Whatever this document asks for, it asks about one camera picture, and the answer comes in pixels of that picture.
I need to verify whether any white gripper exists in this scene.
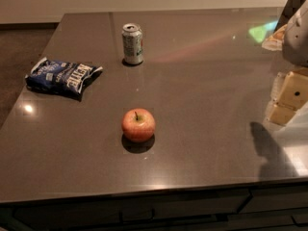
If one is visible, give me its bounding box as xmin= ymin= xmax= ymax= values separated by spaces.
xmin=267 ymin=0 xmax=308 ymax=126

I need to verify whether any red apple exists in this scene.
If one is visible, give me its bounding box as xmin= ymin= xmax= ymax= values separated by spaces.
xmin=121 ymin=108 xmax=156 ymax=142

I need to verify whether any snack package at table edge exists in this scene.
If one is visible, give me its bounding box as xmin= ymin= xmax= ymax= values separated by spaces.
xmin=262 ymin=25 xmax=287 ymax=51

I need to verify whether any black drawer handle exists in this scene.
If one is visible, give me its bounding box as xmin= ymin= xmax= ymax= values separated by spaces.
xmin=118 ymin=209 xmax=155 ymax=224

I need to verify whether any silver green soda can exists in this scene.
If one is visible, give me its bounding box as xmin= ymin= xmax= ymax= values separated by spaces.
xmin=122 ymin=23 xmax=143 ymax=65

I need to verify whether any blue chip bag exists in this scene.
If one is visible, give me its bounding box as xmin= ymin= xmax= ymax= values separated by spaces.
xmin=25 ymin=57 xmax=103 ymax=100

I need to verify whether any dark cabinet drawer front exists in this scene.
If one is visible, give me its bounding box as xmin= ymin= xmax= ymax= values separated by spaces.
xmin=0 ymin=185 xmax=308 ymax=231

